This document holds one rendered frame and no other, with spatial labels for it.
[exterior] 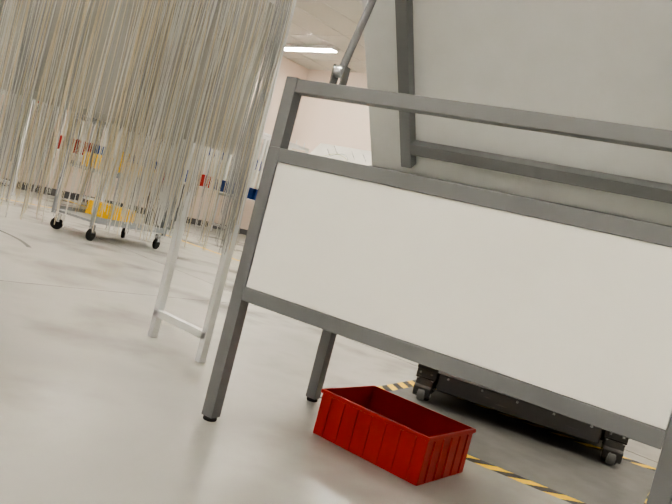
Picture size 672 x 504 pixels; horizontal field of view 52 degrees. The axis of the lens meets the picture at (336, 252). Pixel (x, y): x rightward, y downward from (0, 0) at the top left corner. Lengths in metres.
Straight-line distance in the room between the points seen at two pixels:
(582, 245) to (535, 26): 0.73
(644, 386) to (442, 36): 1.17
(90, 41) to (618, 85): 1.48
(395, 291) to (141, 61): 1.08
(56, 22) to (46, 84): 0.17
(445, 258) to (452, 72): 0.73
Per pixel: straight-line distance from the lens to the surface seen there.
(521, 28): 2.07
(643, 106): 2.04
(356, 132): 12.10
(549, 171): 2.14
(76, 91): 2.18
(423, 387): 2.93
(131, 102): 2.27
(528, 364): 1.59
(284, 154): 1.91
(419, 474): 1.96
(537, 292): 1.59
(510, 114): 1.67
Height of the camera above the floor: 0.64
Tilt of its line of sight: 2 degrees down
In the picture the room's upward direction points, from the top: 15 degrees clockwise
